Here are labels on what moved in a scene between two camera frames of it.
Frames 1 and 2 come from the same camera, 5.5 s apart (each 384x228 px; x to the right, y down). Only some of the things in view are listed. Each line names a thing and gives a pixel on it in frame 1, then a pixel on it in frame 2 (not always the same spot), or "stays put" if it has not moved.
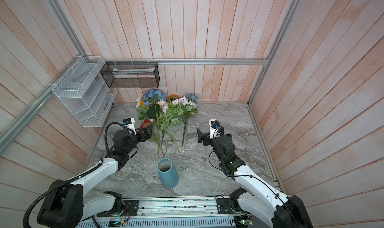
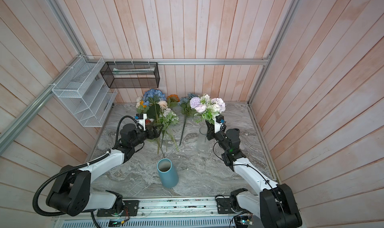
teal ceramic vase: x=168 y=174 stays put
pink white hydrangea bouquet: x=184 y=108 → x=206 y=108
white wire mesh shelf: x=84 y=89 stays put
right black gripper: x=207 y=136 → x=211 y=131
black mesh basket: x=131 y=74 stays put
